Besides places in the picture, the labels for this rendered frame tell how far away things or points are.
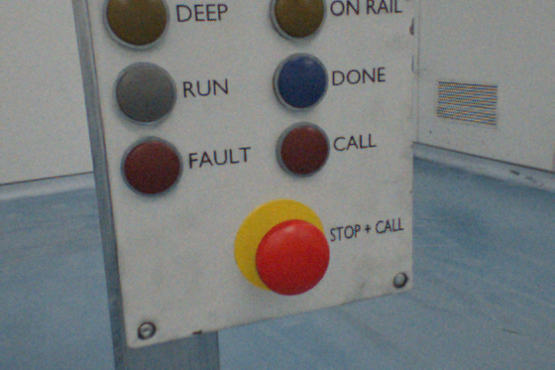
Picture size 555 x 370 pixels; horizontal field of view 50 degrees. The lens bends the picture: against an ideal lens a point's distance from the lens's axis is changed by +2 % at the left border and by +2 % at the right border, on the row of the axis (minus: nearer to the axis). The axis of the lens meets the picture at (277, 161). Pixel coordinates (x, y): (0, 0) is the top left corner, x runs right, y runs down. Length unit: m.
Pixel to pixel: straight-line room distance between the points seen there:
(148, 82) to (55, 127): 3.87
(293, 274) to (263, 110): 0.09
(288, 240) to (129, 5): 0.13
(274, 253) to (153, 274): 0.06
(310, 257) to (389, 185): 0.07
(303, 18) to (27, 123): 3.86
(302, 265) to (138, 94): 0.12
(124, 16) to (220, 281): 0.14
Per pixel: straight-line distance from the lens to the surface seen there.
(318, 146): 0.31
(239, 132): 0.30
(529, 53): 3.86
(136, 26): 0.28
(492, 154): 4.11
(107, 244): 1.53
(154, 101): 0.28
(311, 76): 0.30
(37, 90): 4.11
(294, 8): 0.30
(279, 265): 0.29
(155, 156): 0.29
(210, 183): 0.30
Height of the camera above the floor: 1.00
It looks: 13 degrees down
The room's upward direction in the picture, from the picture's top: 3 degrees counter-clockwise
